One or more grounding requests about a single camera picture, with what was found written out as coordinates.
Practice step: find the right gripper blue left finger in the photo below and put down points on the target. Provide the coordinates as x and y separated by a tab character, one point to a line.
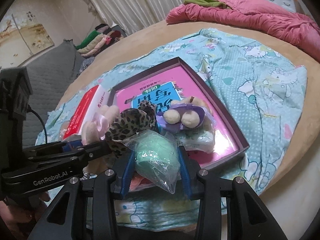
124	168

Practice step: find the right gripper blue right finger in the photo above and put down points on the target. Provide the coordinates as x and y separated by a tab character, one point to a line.
188	171

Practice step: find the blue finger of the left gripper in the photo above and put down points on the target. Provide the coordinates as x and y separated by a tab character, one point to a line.
72	145
92	151

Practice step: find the pink plush doll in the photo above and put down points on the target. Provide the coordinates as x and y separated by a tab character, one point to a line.
94	131

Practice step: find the green sponge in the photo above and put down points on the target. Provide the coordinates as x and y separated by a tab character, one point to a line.
156	159

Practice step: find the leopard print cloth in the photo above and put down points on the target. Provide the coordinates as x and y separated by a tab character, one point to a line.
130	122

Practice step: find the purple plush toy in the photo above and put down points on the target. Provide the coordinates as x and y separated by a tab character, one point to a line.
186	114

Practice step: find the white floral cloth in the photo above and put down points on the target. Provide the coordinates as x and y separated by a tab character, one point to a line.
198	139

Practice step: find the person's left hand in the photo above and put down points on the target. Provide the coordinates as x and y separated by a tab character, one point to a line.
13	215

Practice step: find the orange pink packet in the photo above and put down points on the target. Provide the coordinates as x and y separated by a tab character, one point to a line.
138	183

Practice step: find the red white tissue pack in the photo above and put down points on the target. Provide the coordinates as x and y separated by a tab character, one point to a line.
91	102

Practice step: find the pink blue book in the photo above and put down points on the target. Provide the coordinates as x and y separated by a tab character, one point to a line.
176	83

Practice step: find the teal cartoon blanket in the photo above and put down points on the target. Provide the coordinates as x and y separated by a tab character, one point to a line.
263	91

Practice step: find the dark shallow box tray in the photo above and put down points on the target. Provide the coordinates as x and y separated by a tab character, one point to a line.
216	142

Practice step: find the stack of folded blankets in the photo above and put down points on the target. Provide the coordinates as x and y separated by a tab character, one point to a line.
102	37

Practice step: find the green garment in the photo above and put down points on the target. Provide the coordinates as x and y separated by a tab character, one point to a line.
207	3

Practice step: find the pink quilt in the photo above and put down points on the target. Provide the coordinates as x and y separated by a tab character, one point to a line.
260	15

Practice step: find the wall painting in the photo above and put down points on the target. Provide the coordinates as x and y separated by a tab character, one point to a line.
22	37

